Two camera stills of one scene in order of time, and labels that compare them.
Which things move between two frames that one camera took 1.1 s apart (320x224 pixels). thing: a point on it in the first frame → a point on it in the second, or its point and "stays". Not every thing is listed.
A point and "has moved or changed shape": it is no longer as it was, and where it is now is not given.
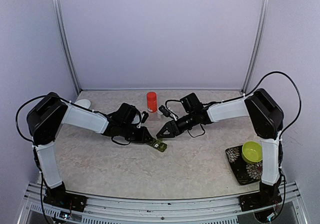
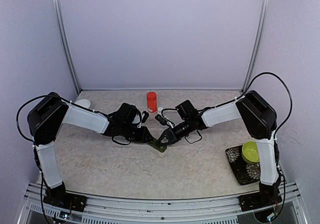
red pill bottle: x=152 y=101 stays
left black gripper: x=142 y=137 stays
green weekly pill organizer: x=159 y=145 stays
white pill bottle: x=159 y=113 has moved or changed shape
